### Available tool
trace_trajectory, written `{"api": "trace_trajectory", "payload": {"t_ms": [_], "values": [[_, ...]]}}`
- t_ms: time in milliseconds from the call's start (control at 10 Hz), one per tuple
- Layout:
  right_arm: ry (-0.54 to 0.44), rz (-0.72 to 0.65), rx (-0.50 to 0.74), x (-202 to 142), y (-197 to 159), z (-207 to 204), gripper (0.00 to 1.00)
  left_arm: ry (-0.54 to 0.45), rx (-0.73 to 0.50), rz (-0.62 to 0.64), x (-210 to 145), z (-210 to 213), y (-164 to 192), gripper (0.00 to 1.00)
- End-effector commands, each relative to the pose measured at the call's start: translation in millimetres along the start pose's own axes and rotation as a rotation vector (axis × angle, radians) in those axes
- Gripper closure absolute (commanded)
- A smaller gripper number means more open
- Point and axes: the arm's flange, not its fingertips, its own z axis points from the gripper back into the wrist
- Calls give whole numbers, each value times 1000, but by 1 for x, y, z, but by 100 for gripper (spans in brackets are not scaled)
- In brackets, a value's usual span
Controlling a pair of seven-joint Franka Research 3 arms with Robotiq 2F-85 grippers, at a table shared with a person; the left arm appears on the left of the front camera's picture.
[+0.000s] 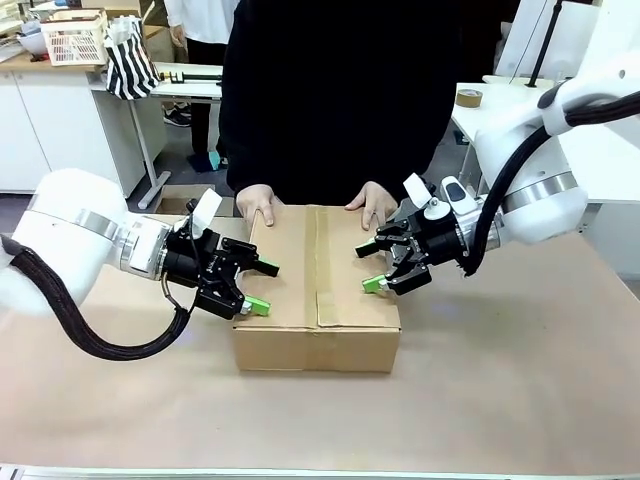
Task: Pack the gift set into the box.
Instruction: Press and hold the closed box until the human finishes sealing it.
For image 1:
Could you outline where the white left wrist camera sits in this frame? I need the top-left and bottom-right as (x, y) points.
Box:
(186, 189), (224, 237)

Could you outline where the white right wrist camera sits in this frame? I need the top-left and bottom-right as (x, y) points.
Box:
(402, 172), (434, 207)

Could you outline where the person's right hand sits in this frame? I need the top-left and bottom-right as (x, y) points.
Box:
(235, 183), (278, 228)

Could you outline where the brown tape roll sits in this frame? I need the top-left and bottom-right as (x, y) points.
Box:
(455, 86), (486, 108)

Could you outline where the person in black sweater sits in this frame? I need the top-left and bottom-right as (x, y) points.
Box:
(218, 0), (467, 207)

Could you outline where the black white striped bag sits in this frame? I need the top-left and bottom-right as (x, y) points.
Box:
(103, 16), (162, 102)

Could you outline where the black sneaker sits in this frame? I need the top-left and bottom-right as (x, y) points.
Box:
(163, 103), (193, 128)

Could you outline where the person's left hand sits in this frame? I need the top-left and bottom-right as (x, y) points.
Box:
(344, 180), (399, 231)

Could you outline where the aluminium frame rail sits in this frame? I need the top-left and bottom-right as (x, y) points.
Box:
(0, 451), (640, 480)

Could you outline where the open cardboard box on floor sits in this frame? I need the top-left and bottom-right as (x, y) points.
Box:
(153, 183), (237, 220)

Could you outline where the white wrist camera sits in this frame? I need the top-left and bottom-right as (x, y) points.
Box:
(186, 189), (224, 237)
(402, 172), (434, 207)

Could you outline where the white cabinet with wooden top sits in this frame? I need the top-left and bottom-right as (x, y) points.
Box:
(0, 52), (167, 197)

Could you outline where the black lamp stand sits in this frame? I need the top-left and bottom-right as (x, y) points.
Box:
(519, 0), (562, 90)

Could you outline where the person in white shirt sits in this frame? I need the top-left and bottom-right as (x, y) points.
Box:
(163, 0), (241, 172)

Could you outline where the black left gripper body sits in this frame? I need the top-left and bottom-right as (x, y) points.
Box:
(162, 227), (226, 309)

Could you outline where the black tool with yellow part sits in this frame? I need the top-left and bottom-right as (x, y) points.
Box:
(159, 71), (224, 87)

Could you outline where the cream plastic basket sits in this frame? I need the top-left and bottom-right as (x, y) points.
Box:
(39, 8), (110, 67)

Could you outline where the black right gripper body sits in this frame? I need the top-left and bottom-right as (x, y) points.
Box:
(404, 209), (472, 269)

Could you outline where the white desk with metal leg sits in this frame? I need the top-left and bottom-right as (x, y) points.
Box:
(130, 61), (226, 210)

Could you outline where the brown cardboard box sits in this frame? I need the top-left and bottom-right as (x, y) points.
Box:
(230, 203), (404, 374)

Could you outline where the blue bowl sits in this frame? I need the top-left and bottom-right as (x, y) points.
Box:
(18, 31), (50, 57)

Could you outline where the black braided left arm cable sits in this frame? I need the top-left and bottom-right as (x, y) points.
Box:
(0, 233), (202, 362)

